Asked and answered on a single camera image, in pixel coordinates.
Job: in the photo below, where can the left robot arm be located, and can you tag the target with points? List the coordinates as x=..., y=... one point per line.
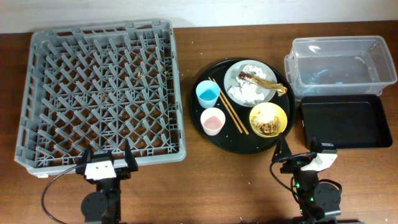
x=104, y=204

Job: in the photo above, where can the pink plastic cup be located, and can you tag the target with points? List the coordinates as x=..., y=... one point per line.
x=212, y=121

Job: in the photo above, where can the food scraps and rice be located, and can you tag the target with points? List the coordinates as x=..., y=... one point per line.
x=266, y=124

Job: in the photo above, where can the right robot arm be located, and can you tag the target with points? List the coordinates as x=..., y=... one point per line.
x=318, y=199

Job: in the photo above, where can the grey round plate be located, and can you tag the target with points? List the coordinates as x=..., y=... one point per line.
x=234, y=71

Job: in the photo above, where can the yellow bowl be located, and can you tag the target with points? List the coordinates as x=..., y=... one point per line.
x=270, y=108

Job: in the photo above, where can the clear plastic waste bin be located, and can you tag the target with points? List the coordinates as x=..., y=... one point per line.
x=343, y=65

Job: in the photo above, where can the blue plastic cup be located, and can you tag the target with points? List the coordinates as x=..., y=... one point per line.
x=207, y=93

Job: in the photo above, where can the grey plastic dishwasher rack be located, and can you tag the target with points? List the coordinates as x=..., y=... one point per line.
x=101, y=87

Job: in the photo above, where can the gold brown snack wrapper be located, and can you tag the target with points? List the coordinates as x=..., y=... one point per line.
x=277, y=87

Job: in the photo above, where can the white tissue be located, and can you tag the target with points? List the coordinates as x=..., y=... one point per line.
x=246, y=92
x=252, y=70

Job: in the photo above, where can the black rectangular tray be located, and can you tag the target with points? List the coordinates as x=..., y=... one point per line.
x=346, y=121

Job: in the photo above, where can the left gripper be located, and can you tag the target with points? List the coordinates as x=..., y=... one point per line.
x=124, y=173

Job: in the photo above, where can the round black serving tray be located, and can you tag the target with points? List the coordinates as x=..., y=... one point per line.
x=229, y=138

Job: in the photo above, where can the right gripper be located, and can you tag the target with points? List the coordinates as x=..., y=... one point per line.
x=285, y=150

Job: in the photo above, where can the wooden chopstick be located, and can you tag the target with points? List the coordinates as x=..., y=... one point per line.
x=231, y=112
x=246, y=130

